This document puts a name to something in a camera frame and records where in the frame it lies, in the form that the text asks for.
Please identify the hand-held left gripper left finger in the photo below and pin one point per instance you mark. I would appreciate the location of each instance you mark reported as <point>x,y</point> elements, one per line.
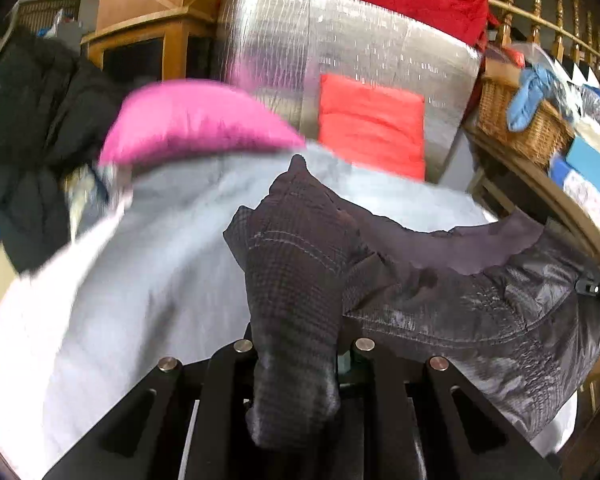
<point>230,375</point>

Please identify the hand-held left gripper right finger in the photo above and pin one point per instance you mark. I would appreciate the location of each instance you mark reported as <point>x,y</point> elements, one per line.
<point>375,380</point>

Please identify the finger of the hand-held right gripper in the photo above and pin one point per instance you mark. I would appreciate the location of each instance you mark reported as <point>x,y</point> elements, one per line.
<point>592,287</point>

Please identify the dark quilted puffer jacket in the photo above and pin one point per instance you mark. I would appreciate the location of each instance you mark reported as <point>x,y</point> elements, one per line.
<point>430,300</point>

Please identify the white printed box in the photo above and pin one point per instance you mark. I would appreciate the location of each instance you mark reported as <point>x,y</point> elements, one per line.
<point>585,195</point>

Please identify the light grey bed sheet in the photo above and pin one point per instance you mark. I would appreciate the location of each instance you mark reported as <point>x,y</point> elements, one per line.
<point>155,285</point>

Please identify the wooden table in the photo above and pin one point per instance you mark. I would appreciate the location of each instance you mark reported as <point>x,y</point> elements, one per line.
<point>530,180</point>

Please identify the light blue cardboard box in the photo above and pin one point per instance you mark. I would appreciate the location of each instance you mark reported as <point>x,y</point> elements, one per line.
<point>595,162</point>

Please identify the cream folded cloth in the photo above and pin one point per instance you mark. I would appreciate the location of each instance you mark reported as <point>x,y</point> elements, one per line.
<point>597,130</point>

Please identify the wicker basket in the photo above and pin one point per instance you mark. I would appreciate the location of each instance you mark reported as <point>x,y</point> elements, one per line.
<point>540,135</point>

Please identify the light blue cloth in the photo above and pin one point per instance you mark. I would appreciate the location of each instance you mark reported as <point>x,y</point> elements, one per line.
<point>527,95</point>

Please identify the clear plastic bag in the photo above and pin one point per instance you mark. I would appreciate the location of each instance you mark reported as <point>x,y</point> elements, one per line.
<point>565,85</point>

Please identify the patterned cloth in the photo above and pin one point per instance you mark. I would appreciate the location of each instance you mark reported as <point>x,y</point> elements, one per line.
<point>87,195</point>

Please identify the orange-red pillow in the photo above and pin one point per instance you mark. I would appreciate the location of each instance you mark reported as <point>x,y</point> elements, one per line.
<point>370,125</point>

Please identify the pink pillow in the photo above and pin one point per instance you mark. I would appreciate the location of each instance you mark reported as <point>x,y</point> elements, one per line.
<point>195,120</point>

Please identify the wooden stair railing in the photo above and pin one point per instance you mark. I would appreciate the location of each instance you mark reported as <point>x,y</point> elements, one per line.
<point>536,10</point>

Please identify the pile of black coats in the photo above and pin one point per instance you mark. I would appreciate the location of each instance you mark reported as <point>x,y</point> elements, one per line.
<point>40,125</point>

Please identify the silver foil insulation roll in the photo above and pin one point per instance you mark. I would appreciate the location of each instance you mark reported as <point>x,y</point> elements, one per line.
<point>355,35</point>

